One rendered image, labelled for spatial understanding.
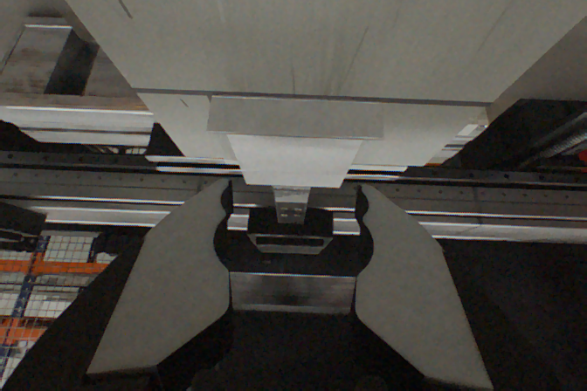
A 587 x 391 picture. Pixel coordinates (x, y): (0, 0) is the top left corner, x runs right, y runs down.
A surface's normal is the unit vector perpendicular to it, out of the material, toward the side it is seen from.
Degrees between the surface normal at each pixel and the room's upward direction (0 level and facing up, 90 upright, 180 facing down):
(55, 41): 90
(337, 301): 90
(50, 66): 90
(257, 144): 0
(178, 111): 0
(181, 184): 90
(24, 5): 0
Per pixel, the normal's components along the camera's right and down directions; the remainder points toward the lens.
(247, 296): 0.01, -0.38
